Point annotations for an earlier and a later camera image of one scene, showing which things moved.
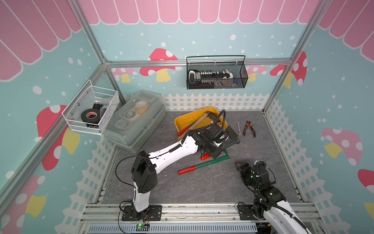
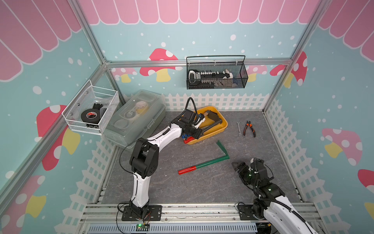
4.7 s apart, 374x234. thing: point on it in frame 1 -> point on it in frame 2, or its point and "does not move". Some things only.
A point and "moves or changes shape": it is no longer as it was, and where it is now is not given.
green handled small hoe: (191, 168) does not move
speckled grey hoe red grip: (188, 127) moves or changes shape
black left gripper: (214, 154) -> (197, 134)
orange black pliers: (248, 123) does not move
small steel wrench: (239, 133) does not move
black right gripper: (244, 172) does not move
